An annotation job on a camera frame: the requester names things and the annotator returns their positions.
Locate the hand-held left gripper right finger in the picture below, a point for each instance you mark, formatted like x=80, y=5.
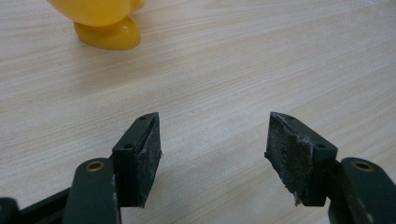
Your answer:
x=299, y=161

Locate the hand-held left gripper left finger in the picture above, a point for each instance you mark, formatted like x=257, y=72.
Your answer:
x=137, y=161

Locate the yellow plastic toy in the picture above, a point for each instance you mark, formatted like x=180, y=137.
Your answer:
x=106, y=21

